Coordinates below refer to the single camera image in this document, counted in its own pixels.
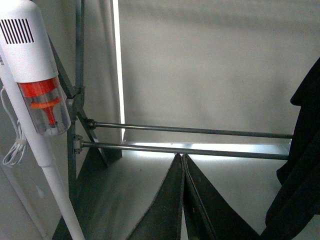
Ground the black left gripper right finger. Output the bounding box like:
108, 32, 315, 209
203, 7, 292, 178
182, 154, 260, 240

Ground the white stick vacuum cleaner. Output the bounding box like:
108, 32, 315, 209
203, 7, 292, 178
0, 0, 84, 240

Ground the black t-shirt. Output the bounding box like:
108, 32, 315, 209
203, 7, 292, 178
260, 61, 320, 240

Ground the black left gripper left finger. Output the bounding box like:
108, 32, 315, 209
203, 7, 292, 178
127, 154, 185, 240

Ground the grey metal drying rack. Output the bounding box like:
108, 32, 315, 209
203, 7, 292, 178
47, 0, 295, 240

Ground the white power cable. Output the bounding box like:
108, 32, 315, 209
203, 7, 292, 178
0, 87, 28, 168

